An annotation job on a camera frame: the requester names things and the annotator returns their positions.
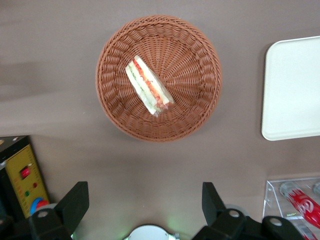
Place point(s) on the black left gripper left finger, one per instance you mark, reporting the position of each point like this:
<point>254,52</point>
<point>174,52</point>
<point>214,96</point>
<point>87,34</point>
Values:
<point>72,207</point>

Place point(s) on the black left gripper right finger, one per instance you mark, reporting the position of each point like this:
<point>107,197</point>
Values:
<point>215,210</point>

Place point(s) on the triangle sandwich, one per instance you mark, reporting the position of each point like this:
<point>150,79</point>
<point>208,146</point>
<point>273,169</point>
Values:
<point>147,85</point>

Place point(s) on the brown round wicker basket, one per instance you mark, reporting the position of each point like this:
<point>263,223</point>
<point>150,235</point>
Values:
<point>190,75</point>

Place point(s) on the beige plastic tray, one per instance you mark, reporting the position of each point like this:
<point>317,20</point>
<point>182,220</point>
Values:
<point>292,90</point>

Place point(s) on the red emergency stop button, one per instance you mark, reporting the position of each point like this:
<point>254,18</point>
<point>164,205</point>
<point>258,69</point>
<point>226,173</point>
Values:
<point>39,204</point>

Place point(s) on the black yellow food warmer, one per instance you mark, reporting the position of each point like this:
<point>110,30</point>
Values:
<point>22,180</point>

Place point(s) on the clear acrylic bottle rack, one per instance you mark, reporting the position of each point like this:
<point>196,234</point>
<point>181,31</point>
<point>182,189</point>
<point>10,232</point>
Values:
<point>275,197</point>

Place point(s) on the red cola bottle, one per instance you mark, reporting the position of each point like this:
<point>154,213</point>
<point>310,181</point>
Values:
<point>300,202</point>

